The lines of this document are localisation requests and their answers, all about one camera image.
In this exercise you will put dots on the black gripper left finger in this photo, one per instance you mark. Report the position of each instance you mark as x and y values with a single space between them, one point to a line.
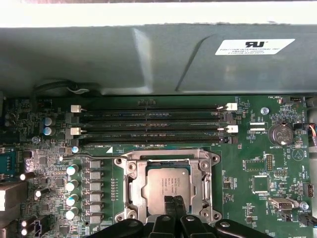
158 228

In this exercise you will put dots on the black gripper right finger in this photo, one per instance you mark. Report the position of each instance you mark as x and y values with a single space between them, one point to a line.
190 228

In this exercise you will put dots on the silver CPU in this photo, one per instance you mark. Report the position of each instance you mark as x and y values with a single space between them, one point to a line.
158 183

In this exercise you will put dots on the metal socket cover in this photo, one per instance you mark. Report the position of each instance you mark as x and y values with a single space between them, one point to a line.
141 173

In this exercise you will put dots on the thin metal locking lever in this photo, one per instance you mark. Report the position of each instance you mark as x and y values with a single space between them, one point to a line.
104 157

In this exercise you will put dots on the CPU socket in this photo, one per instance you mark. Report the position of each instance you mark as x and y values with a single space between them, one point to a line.
215 158

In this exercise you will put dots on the RAM slot with white latches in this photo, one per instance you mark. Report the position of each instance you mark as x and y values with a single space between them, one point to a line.
153 129
153 110

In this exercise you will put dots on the silver-top capacitor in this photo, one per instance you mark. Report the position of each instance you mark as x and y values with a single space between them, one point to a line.
72 212
72 199
72 184
72 169

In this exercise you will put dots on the green motherboard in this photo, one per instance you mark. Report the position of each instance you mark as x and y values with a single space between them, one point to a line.
247 153

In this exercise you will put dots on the silver internal USB port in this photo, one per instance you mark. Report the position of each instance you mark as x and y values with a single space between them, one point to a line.
281 204

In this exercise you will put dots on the silver board screw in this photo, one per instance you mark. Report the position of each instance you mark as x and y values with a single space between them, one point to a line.
304 205
265 110

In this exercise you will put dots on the round coin battery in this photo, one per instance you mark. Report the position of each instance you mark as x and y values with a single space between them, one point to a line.
281 135

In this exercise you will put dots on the blue-top capacitor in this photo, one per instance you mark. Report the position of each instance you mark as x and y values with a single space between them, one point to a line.
48 121
48 131

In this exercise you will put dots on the silver rear port block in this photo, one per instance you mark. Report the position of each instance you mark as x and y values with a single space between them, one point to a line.
12 196

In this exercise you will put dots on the black PC case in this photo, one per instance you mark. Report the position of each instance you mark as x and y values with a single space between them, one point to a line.
99 62

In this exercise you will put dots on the white case label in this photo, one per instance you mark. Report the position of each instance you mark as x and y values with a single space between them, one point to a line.
255 47

